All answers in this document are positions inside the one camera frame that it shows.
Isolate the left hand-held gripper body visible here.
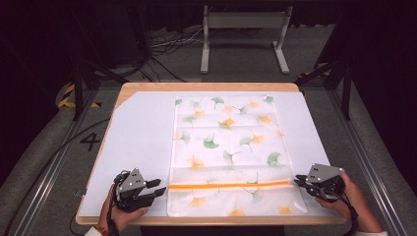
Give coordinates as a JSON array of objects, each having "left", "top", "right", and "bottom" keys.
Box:
[{"left": 112, "top": 167, "right": 155, "bottom": 213}]

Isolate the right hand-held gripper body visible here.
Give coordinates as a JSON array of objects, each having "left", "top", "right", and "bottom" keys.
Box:
[{"left": 304, "top": 162, "right": 347, "bottom": 201}]

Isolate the leaf-print bag with orange zipper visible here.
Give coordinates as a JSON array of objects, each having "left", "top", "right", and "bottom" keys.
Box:
[{"left": 166, "top": 93, "right": 309, "bottom": 218}]

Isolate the person's left hand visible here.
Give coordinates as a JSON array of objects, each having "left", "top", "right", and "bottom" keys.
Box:
[{"left": 97, "top": 185, "right": 149, "bottom": 234}]

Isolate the person's right hand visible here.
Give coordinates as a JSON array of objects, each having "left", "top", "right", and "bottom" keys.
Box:
[{"left": 315, "top": 172, "right": 383, "bottom": 234}]

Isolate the white paper sheet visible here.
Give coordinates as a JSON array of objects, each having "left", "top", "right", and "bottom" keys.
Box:
[{"left": 78, "top": 90, "right": 332, "bottom": 218}]

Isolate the black metal stand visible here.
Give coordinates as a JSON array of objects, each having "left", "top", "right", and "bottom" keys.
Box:
[
  {"left": 295, "top": 60, "right": 354, "bottom": 121},
  {"left": 70, "top": 60, "right": 130, "bottom": 122}
]

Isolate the yellow black hazard tape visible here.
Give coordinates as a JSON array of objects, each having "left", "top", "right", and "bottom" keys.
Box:
[{"left": 57, "top": 83, "right": 101, "bottom": 109}]

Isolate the grey metal stand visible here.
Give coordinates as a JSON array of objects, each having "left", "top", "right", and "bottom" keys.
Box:
[{"left": 200, "top": 4, "right": 294, "bottom": 75}]

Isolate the left hand-held gripper cable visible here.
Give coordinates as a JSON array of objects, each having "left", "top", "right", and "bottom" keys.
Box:
[{"left": 108, "top": 173, "right": 122, "bottom": 236}]

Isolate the hand-held gripper cable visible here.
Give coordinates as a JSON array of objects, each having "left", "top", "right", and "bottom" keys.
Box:
[
  {"left": 108, "top": 173, "right": 122, "bottom": 236},
  {"left": 319, "top": 188, "right": 360, "bottom": 236}
]

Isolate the aluminium rail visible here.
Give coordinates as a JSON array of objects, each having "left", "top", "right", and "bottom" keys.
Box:
[
  {"left": 13, "top": 88, "right": 100, "bottom": 236},
  {"left": 328, "top": 88, "right": 408, "bottom": 236}
]

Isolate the right hand-held gripper cable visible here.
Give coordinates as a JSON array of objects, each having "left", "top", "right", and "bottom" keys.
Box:
[{"left": 319, "top": 188, "right": 360, "bottom": 236}]

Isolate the red bracelet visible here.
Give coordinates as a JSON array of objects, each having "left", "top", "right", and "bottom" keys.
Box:
[{"left": 92, "top": 224, "right": 110, "bottom": 236}]

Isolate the black floor cable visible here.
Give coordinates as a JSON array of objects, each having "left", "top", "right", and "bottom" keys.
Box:
[{"left": 2, "top": 118, "right": 112, "bottom": 236}]

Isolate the bundle of floor cables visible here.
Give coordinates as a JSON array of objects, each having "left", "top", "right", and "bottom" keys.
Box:
[{"left": 148, "top": 27, "right": 205, "bottom": 56}]

